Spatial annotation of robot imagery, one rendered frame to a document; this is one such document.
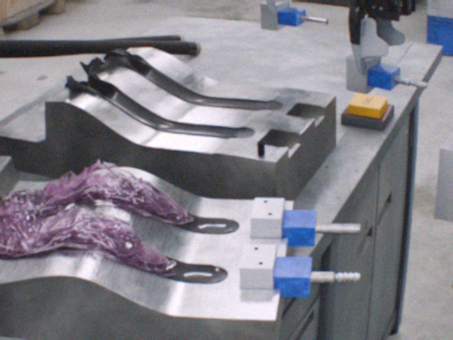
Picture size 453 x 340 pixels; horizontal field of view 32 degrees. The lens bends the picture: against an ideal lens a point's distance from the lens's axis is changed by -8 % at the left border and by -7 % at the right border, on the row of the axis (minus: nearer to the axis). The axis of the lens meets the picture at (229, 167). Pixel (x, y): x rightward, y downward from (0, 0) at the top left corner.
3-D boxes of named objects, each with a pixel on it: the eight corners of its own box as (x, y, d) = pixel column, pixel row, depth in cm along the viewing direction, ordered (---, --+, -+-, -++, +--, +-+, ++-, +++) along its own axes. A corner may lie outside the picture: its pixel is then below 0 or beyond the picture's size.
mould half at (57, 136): (336, 146, 134) (336, 67, 128) (277, 223, 113) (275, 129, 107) (78, 109, 154) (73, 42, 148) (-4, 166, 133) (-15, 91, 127)
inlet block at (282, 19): (332, 31, 157) (332, 6, 154) (322, 38, 153) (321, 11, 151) (273, 23, 163) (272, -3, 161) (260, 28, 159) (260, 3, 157)
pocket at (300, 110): (325, 129, 128) (325, 106, 126) (314, 142, 123) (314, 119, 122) (298, 125, 129) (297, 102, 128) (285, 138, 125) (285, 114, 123)
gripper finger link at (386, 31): (403, 70, 126) (399, 19, 121) (370, 63, 129) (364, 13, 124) (410, 61, 128) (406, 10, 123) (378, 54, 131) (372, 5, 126)
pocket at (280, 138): (301, 157, 119) (301, 133, 117) (288, 173, 114) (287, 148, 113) (271, 153, 121) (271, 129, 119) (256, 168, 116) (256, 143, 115)
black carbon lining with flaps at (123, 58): (287, 114, 129) (285, 56, 125) (245, 157, 116) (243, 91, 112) (98, 91, 142) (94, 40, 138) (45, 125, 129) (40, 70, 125)
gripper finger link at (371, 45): (382, 82, 120) (387, 21, 117) (347, 74, 123) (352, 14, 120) (389, 80, 122) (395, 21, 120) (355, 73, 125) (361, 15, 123)
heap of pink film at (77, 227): (197, 209, 105) (193, 150, 102) (171, 286, 90) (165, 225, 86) (13, 201, 109) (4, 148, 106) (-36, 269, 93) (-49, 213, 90)
